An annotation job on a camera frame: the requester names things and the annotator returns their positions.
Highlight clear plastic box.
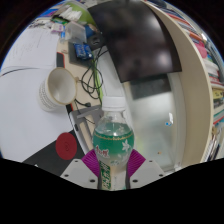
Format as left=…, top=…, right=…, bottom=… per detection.
left=64, top=21, right=88, bottom=44

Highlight white paper cup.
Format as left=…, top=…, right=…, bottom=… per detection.
left=38, top=67, right=79, bottom=113

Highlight black computer monitor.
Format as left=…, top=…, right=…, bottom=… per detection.
left=87, top=1, right=183, bottom=84

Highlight small blue box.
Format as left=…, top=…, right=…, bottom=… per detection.
left=72, top=42, right=94, bottom=61

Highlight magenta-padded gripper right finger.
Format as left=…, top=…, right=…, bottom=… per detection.
left=125, top=148, right=166, bottom=189

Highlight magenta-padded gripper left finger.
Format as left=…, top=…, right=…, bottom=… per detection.
left=59, top=148, right=101, bottom=189

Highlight white paper sheet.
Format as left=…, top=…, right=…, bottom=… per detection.
left=0, top=66, right=76, bottom=164

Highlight black desk mat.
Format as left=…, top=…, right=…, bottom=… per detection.
left=23, top=138, right=86, bottom=176

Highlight flat round red coaster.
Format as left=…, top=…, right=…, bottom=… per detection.
left=55, top=132, right=78, bottom=161

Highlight green-label clear drink bottle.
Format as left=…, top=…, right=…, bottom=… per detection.
left=92, top=96, right=135, bottom=191

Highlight tangled black cables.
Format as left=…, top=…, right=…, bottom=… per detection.
left=74, top=46, right=108, bottom=108

